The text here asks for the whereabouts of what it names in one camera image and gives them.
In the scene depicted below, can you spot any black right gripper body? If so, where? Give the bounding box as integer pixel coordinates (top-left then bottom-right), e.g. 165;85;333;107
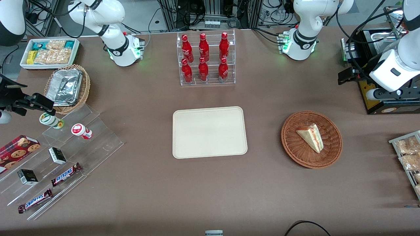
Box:
0;75;33;110

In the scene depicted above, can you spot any triangular sandwich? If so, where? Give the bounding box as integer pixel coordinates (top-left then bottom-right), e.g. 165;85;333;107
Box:
296;123;324;154

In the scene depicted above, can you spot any silver foil tray stack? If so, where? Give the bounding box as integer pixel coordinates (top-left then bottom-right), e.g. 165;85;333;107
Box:
46;69;83;106

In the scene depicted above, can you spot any light tan wicker basket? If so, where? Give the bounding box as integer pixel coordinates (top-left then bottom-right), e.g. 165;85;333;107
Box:
44;64;91;115

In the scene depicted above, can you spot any grey metal rack tray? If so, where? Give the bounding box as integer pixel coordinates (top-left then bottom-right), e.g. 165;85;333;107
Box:
388;130;420;201

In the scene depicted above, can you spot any brown round wicker basket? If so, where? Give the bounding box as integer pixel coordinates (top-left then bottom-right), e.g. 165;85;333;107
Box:
281;111;343;169

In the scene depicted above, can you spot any beige plastic tray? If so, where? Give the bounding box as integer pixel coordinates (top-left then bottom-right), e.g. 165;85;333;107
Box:
173;106;248;159

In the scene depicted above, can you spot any green sunflower lid cup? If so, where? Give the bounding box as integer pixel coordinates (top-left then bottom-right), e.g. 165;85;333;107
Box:
39;112;65;129

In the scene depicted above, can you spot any red plaid cookie box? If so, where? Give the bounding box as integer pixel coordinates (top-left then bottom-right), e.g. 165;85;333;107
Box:
0;135;41;174

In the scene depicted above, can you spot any red lid cup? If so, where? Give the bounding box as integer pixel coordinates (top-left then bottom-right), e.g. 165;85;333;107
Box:
71;123;93;140

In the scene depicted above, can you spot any clear cracker bag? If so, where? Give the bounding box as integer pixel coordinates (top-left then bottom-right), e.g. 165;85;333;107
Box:
46;39;66;50
34;48;73;65

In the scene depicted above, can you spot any small black box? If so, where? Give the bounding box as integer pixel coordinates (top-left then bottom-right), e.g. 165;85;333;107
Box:
48;147;67;165
17;169;39;186

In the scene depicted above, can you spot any white rectangular snack bin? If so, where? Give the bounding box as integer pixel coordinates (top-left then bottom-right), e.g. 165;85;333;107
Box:
20;38;80;70

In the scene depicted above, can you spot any clear acrylic stepped shelf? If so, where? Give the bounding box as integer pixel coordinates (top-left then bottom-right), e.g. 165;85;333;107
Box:
0;104;124;221

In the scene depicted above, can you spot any Snickers chocolate bar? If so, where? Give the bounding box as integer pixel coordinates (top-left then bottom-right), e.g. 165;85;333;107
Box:
18;188;53;214
51;163;82;187

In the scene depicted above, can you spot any red cola bottle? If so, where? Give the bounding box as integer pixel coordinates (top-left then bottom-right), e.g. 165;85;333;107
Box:
199;57;209;82
219;32;230;61
218;57;229;82
181;58;193;83
181;34;194;63
199;33;210;62

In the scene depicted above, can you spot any clear acrylic bottle rack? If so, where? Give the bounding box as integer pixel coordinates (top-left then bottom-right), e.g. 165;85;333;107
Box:
177;29;236;86

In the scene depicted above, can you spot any white power strip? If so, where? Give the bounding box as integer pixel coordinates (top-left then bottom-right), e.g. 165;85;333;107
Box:
204;20;230;30

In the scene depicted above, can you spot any black looped cable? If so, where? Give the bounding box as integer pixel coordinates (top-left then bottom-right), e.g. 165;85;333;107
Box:
284;220;332;236

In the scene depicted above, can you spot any aluminium frame rack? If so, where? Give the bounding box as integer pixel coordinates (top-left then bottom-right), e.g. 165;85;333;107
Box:
157;0;263;31

